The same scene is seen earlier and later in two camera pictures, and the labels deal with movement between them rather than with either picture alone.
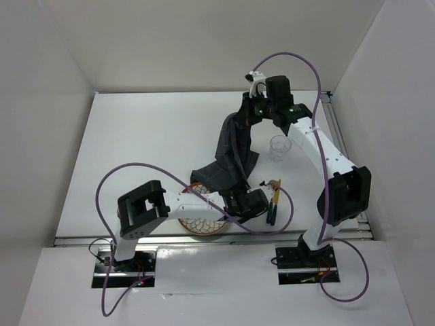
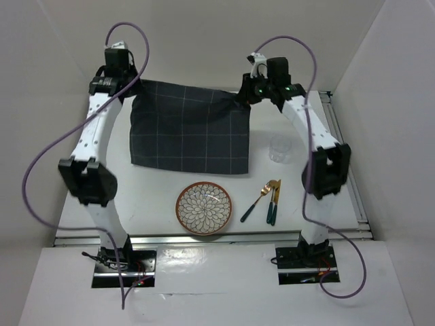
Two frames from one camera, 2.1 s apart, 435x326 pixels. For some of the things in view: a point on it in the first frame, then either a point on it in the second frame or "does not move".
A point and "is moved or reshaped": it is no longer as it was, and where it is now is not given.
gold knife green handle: [275, 201] does not move
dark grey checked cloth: [234, 161] is moved or reshaped
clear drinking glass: [279, 146] does not move
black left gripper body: [241, 189] to [130, 75]
